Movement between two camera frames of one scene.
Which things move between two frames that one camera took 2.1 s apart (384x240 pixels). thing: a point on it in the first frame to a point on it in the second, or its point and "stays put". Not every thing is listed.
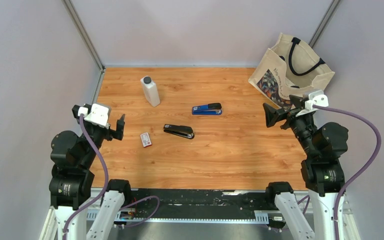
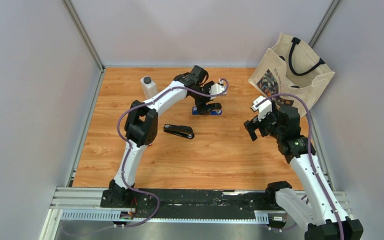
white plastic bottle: (150, 90) stays put
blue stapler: (211, 109) stays put
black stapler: (185, 131) stays put
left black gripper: (119, 131) to (202, 107)
